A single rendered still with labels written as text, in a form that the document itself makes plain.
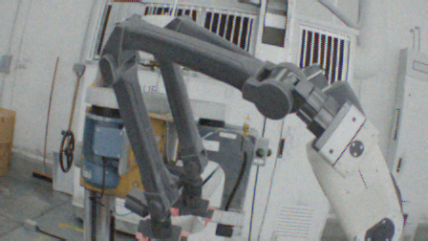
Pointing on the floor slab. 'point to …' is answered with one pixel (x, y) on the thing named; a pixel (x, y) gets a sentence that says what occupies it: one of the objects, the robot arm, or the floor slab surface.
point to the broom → (46, 143)
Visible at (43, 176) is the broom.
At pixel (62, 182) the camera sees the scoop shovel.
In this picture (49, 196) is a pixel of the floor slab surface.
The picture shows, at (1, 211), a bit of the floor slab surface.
